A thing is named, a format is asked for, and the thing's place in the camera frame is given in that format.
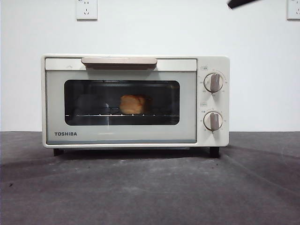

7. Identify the golden bread loaf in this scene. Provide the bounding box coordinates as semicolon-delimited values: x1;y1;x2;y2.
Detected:
119;94;153;115

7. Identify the glass oven door beige handle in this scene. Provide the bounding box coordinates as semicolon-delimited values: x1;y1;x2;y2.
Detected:
45;57;198;144

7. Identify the white oven knob beige grip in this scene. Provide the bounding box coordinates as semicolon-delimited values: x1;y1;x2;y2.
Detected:
203;111;224;131
203;73;224;93

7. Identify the white Toshiba toaster oven housing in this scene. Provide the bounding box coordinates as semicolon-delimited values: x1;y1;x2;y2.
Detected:
41;54;231;158

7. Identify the white wall socket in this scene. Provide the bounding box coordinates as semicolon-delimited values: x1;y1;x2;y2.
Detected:
75;0;98;21
287;0;300;21

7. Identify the metal wire oven rack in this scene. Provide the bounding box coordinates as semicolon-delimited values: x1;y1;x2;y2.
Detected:
65;113;165;118

